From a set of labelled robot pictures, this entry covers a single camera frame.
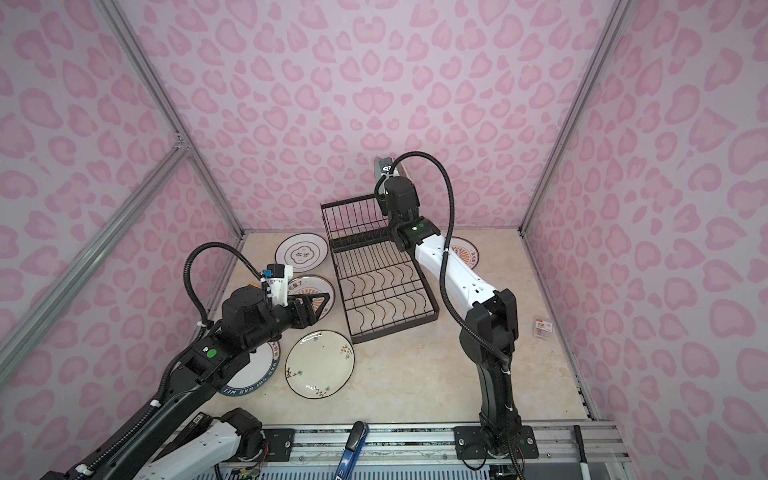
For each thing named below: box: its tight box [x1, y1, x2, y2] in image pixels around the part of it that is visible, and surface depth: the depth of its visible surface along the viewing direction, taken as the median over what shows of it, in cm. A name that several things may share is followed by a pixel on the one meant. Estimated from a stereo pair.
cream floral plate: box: [285, 330, 356, 399], surface depth 88 cm
